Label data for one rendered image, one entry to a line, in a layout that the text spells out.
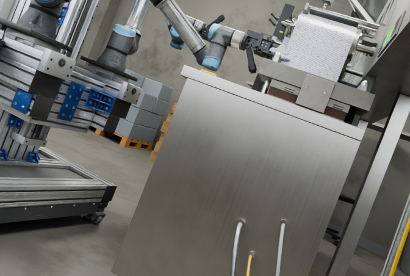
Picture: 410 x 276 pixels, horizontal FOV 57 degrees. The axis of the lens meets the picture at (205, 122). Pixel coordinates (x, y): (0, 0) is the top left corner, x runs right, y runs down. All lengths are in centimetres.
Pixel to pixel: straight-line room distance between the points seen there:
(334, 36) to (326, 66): 13
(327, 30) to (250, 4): 452
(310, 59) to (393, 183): 381
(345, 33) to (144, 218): 106
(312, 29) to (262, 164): 63
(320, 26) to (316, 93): 38
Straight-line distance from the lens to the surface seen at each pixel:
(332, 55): 161
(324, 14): 201
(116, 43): 203
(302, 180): 130
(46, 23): 168
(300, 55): 161
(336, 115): 138
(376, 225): 529
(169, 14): 172
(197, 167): 134
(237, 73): 578
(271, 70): 140
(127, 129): 532
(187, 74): 139
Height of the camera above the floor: 74
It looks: level
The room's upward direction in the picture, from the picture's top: 22 degrees clockwise
